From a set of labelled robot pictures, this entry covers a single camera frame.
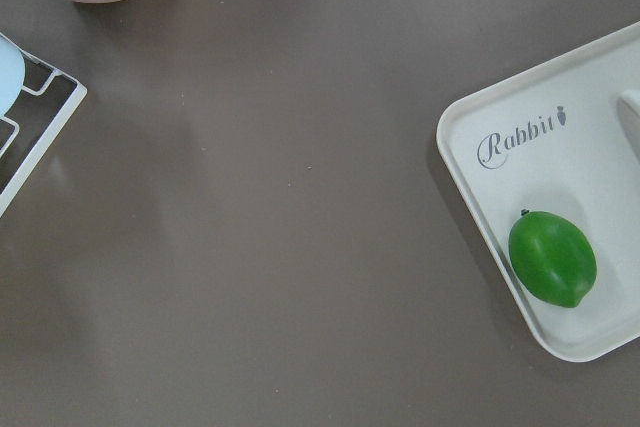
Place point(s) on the white spoon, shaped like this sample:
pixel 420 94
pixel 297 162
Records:
pixel 628 109

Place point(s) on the white wire cup rack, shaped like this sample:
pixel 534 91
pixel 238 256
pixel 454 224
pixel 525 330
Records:
pixel 47 100

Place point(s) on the green lime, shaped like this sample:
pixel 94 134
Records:
pixel 552 258

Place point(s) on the white rabbit tray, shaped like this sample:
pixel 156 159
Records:
pixel 550 139

